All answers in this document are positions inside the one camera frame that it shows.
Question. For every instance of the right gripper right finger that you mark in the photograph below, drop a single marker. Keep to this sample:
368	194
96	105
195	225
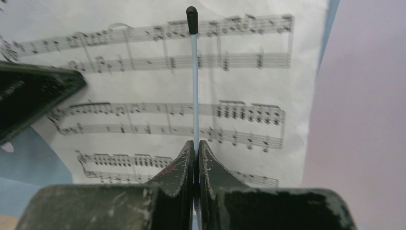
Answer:
229	204

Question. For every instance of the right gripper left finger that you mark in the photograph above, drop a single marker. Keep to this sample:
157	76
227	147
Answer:
162	203

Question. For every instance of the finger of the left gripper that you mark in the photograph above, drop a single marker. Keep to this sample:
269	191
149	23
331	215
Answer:
27	92

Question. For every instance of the light blue music stand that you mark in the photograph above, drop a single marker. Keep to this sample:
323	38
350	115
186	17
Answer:
192	18

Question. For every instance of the sheet music page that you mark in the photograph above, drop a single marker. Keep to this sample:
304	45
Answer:
257	63

